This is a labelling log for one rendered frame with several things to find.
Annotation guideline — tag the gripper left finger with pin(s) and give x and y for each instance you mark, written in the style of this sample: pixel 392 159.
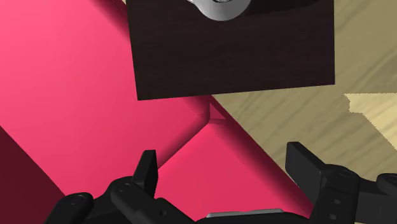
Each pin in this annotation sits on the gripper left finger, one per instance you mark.
pixel 136 195

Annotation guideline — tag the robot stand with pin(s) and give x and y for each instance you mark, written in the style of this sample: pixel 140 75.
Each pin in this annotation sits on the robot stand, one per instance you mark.
pixel 232 52

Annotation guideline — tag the pink sofa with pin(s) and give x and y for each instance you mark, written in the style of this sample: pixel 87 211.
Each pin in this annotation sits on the pink sofa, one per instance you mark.
pixel 77 93

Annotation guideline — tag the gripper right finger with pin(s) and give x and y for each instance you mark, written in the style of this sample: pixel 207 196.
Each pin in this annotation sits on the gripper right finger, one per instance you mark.
pixel 335 186

